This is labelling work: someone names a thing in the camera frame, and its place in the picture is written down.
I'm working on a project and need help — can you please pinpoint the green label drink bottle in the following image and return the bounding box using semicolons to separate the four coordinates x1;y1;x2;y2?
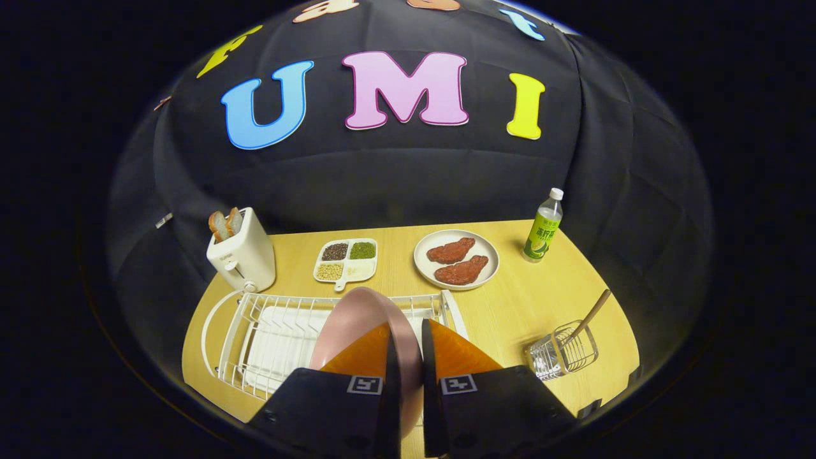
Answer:
522;187;565;263

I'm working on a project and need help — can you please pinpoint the wooden-handled metal spoon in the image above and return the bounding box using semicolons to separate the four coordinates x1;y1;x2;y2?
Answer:
561;289;611;348

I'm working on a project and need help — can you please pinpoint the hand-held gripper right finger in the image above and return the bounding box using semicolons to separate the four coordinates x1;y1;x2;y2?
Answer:
421;319;578;458

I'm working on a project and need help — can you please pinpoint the black backdrop cloth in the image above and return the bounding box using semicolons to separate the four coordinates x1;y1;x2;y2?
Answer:
105;0;713;383

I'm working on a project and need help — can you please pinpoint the brown meat piece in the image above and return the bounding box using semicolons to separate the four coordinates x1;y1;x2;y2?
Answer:
426;237;476;265
434;255;489;286

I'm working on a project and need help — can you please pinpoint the white plate with meat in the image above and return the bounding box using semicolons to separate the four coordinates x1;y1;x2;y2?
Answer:
413;229;500;291

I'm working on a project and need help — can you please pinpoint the pink plate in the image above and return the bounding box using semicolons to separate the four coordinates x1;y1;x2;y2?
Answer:
310;287;424;441

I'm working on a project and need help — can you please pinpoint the white toaster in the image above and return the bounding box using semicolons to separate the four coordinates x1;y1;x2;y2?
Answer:
206;207;277;293

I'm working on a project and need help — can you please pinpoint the white divided grain tray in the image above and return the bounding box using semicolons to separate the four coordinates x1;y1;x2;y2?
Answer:
313;238;378;292

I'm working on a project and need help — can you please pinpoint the white wire dish rack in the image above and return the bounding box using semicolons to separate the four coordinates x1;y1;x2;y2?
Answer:
201;289;469;401

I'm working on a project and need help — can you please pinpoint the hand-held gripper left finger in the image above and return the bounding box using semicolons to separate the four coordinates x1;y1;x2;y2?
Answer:
247;322;404;459

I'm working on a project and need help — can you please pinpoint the metal wire basket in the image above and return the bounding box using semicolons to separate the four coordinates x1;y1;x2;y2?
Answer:
525;320;600;381

